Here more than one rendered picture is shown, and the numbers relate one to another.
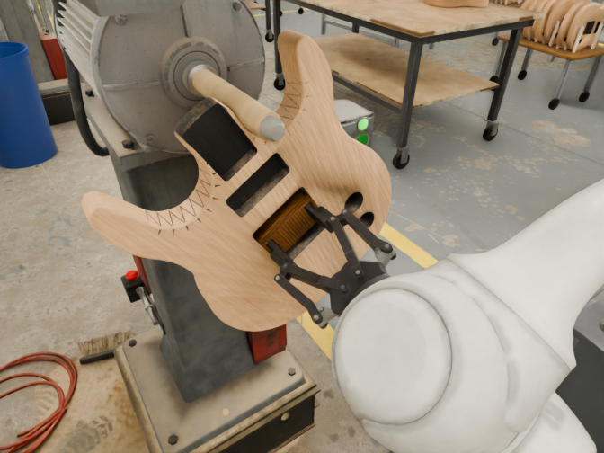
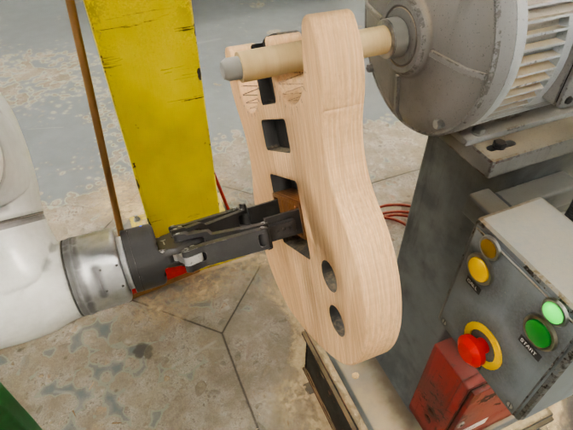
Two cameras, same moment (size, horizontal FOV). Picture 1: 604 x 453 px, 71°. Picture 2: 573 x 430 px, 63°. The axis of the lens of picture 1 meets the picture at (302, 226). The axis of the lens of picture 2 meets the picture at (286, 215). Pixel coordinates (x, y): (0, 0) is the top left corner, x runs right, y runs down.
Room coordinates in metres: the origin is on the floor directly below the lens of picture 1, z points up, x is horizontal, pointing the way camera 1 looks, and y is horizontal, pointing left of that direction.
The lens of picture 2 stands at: (0.57, -0.42, 1.48)
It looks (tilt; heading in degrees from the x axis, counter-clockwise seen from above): 44 degrees down; 100
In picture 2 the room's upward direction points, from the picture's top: straight up
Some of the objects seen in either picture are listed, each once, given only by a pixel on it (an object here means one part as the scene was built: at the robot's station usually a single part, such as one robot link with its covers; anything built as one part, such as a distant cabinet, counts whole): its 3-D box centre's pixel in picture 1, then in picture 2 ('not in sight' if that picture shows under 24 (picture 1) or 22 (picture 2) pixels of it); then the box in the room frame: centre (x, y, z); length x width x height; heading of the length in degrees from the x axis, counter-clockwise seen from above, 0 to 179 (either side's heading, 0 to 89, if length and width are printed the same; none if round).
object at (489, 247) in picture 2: not in sight; (488, 248); (0.72, -0.04, 1.11); 0.03 x 0.01 x 0.03; 123
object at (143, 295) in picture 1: (145, 304); not in sight; (0.90, 0.49, 0.46); 0.25 x 0.07 x 0.08; 33
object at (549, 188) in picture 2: not in sight; (534, 197); (0.84, 0.16, 1.02); 0.13 x 0.04 x 0.04; 33
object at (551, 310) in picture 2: (363, 124); (552, 313); (0.77, -0.12, 1.11); 0.03 x 0.01 x 0.03; 123
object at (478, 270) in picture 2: not in sight; (482, 268); (0.72, -0.04, 1.07); 0.03 x 0.01 x 0.03; 123
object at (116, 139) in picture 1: (156, 111); (529, 97); (0.83, 0.30, 1.11); 0.36 x 0.24 x 0.04; 33
